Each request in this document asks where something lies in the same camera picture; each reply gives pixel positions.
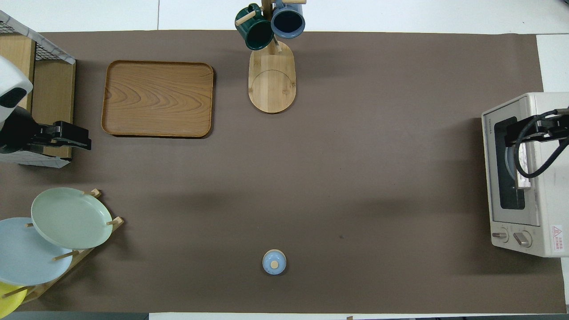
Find dark green mug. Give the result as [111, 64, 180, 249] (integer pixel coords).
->
[235, 4, 275, 51]

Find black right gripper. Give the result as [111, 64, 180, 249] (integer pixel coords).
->
[505, 108, 569, 147]

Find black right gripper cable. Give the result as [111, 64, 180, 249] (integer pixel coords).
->
[513, 109, 569, 179]

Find black wire basket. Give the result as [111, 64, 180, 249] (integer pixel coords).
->
[0, 11, 76, 65]

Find light blue racked plate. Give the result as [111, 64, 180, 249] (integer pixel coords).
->
[0, 217, 74, 286]

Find wooden step shelf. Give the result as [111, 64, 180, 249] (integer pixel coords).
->
[0, 33, 76, 160]

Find wooden mug tree stand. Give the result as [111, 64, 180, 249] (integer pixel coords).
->
[235, 0, 307, 114]

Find pale green plate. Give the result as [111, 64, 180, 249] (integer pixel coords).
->
[31, 187, 113, 250]

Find rectangular wooden tray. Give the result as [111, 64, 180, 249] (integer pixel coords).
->
[101, 60, 215, 139]

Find yellow plate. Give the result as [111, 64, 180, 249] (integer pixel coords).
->
[0, 282, 26, 318]

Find brown table mat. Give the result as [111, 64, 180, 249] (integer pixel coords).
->
[0, 30, 566, 314]

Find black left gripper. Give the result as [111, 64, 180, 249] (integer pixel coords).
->
[0, 107, 92, 154]

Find wooden plate rack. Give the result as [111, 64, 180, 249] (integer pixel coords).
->
[20, 189, 124, 304]

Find blue mug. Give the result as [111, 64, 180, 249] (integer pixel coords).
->
[270, 0, 306, 39]

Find cream toaster oven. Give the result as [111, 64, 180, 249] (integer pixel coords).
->
[481, 92, 569, 258]

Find marble patterned cloth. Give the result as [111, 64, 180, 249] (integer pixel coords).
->
[0, 151, 72, 168]

